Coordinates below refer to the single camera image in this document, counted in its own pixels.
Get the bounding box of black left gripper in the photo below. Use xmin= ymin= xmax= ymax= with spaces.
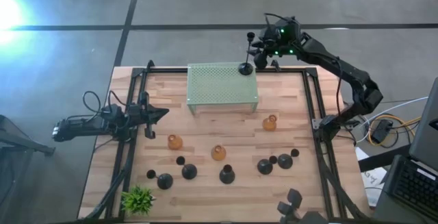
xmin=129 ymin=91 xmax=170 ymax=140

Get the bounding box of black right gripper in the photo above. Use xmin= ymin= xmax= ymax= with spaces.
xmin=246 ymin=16 xmax=304 ymax=70

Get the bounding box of tall black candlestick holder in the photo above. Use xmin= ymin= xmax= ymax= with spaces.
xmin=146 ymin=169 xmax=174 ymax=190
xmin=175 ymin=155 xmax=198 ymax=180
xmin=237 ymin=31 xmax=256 ymax=77

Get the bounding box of amber glass candle holder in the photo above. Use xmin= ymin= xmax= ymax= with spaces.
xmin=167 ymin=134 xmax=183 ymax=151
xmin=261 ymin=114 xmax=278 ymax=132
xmin=210 ymin=144 xmax=227 ymax=162

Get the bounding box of green perforated metal shelf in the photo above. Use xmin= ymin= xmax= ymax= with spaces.
xmin=186 ymin=62 xmax=259 ymax=115

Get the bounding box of small green artificial plant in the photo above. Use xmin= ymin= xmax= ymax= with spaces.
xmin=120 ymin=184 xmax=157 ymax=217

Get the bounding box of black metal stand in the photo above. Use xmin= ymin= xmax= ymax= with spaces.
xmin=0 ymin=114 xmax=56 ymax=157

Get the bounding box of black power adapter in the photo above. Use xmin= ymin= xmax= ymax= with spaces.
xmin=371 ymin=119 xmax=394 ymax=145

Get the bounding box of dark grey blocky device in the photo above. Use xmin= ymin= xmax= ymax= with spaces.
xmin=276 ymin=188 xmax=329 ymax=224

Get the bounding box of dark side table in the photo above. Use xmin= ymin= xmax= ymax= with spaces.
xmin=357 ymin=144 xmax=438 ymax=224

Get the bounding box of white paper sheet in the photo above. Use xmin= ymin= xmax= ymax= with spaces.
xmin=355 ymin=147 xmax=388 ymax=208

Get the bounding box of dark grey laptop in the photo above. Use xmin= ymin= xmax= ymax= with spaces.
xmin=383 ymin=76 xmax=438 ymax=223

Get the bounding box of black aluminium table frame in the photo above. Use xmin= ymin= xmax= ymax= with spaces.
xmin=80 ymin=59 xmax=370 ymax=222

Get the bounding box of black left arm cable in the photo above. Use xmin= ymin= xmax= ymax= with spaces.
xmin=82 ymin=90 xmax=128 ymax=115

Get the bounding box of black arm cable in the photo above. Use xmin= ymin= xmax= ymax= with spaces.
xmin=263 ymin=12 xmax=345 ymax=117
xmin=82 ymin=90 xmax=128 ymax=115

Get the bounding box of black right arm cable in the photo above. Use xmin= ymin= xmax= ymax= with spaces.
xmin=263 ymin=12 xmax=345 ymax=117

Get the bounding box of white cable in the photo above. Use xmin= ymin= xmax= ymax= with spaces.
xmin=355 ymin=96 xmax=429 ymax=143

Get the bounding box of yellow cable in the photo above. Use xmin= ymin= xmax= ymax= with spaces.
xmin=368 ymin=114 xmax=422 ymax=147

